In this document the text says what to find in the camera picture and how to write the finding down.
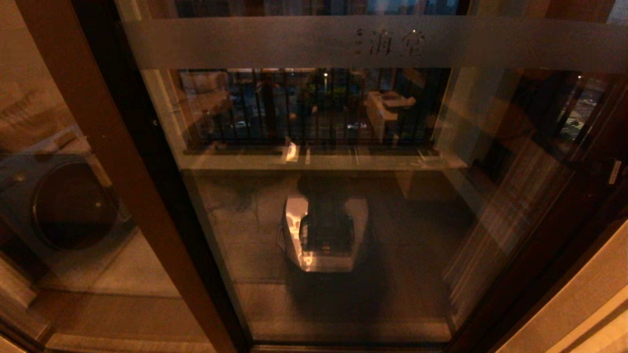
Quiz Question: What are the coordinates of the brown framed sliding glass door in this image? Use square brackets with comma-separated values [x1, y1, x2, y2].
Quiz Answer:
[74, 0, 628, 353]

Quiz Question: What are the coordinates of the black balcony railing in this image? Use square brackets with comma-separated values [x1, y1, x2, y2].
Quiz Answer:
[179, 69, 449, 148]

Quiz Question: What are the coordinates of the brown framed fixed glass panel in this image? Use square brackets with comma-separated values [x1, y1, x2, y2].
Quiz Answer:
[0, 0, 251, 353]

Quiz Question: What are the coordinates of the dark brown door jamb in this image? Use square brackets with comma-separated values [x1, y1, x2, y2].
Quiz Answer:
[471, 196, 628, 353]

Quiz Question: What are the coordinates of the black cable with white label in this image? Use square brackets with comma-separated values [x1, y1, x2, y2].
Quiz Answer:
[606, 157, 628, 197]

